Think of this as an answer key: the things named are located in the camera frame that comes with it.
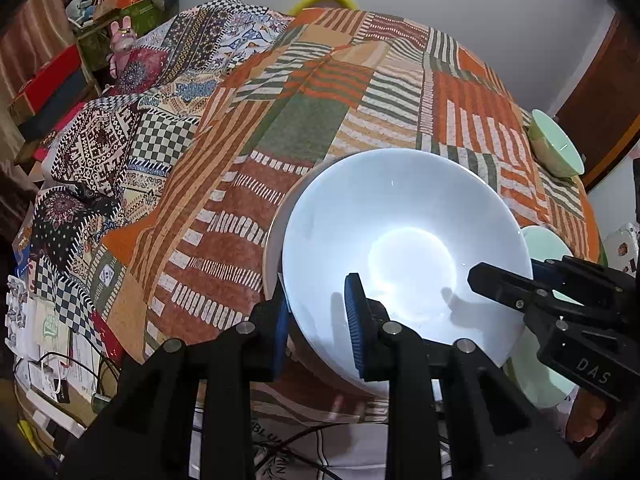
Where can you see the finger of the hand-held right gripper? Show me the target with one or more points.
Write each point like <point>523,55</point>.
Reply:
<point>575,272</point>
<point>505,287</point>

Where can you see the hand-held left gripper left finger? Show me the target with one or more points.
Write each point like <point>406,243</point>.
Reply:
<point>280,340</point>

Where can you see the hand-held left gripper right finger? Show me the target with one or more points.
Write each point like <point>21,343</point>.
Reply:
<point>356,330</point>

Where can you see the green plate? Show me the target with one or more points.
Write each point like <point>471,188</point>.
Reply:
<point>540,375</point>

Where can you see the white bowl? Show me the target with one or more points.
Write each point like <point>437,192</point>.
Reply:
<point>400,210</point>

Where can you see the person's right hand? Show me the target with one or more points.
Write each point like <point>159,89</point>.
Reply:
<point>587,415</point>

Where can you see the white printed box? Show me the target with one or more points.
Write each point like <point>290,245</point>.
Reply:
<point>622,247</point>

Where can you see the green bowl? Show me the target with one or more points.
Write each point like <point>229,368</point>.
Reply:
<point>550,145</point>

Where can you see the wooden door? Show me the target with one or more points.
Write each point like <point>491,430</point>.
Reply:
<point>600,110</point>

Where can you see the orange striped patchwork blanket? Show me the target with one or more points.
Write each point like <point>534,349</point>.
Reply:
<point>350,110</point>

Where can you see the pile of papers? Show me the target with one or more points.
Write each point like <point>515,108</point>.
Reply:
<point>55,330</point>

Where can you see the checkered patterned quilt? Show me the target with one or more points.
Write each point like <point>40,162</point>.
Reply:
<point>125,135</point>

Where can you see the dark flat box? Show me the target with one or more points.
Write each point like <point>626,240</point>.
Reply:
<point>60,105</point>

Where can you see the pink plush rabbit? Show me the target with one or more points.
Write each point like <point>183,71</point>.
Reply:
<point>122,45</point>

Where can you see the red box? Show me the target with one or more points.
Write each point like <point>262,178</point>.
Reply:
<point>50,75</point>

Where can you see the green cardboard box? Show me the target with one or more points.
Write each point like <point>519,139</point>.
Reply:
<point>145,12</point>

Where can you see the brown striped curtain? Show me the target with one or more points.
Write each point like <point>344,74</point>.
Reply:
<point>30,45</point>

